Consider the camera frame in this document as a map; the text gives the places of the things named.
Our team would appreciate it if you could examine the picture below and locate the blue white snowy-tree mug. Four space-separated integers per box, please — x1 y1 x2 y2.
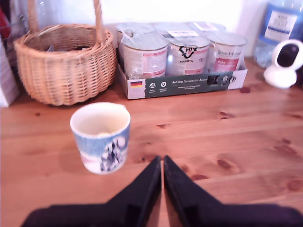
70 102 132 175

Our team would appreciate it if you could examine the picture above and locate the tin can recycling symbol label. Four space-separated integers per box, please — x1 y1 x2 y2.
167 35 211 76

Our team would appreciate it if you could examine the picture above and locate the small white round camera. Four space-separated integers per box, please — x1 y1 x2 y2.
263 39 303 89

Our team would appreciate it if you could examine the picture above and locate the red box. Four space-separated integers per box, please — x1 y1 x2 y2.
0 6 11 39

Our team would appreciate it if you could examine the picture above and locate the white box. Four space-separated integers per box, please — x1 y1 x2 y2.
0 37 20 107

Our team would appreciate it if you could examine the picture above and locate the dark green cardboard can tray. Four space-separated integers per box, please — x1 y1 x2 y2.
116 63 249 100

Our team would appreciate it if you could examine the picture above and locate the tin can red label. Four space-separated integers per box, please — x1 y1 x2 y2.
207 31 248 72

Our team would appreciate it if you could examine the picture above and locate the tin can silver lid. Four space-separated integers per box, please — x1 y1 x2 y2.
116 22 156 38
153 22 198 39
193 21 227 34

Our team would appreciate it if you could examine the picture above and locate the large clear water bottle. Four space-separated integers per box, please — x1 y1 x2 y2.
253 0 303 70

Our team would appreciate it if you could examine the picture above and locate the wicker basket with handle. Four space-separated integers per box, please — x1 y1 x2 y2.
13 0 118 106

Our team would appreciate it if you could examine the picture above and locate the tin can white text label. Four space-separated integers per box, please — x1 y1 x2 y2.
119 32 169 79

